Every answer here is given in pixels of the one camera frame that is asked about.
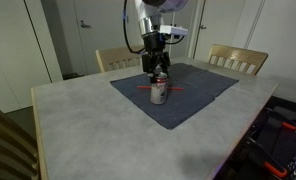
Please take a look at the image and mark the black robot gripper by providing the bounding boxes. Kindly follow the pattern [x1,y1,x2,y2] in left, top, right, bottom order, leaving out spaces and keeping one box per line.
[142,33,170,83]

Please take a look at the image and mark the silver soda can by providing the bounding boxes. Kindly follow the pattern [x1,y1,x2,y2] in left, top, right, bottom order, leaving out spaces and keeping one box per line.
[150,72,168,105]

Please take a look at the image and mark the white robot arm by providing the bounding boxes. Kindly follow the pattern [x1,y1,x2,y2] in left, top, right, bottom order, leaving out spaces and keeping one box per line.
[135,0,188,83]

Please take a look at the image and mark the red pencil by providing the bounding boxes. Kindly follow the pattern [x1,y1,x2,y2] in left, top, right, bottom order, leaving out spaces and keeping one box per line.
[136,86,184,91]

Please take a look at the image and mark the dark blue cloth far side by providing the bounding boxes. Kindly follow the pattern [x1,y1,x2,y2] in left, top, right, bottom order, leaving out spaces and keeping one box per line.
[109,72,216,130]

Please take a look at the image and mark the wooden chair near door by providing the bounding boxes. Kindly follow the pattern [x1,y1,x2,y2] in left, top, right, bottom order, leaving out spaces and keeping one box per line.
[95,47,141,73]

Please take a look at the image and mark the dark blue cloth near robot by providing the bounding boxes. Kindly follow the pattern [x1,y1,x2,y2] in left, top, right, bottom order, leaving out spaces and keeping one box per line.
[169,63,238,97]

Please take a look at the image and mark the black orange bar clamp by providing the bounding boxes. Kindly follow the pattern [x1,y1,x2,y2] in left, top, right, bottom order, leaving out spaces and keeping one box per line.
[248,138,288,178]

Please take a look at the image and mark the black perforated mounting board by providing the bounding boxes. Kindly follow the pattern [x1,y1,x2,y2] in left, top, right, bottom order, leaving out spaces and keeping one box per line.
[265,120,296,178]

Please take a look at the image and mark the wooden chair front corner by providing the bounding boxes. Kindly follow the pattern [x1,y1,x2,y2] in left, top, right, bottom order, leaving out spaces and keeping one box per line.
[0,110,41,180]

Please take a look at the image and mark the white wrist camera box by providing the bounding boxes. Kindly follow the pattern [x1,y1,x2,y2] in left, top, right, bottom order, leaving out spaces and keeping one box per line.
[159,25,188,36]

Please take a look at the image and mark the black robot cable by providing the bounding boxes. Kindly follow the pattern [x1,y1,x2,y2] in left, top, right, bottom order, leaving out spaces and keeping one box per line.
[122,0,146,55]

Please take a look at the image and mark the wooden chair by wall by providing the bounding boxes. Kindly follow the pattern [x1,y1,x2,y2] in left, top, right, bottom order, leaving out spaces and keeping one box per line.
[207,44,268,75]

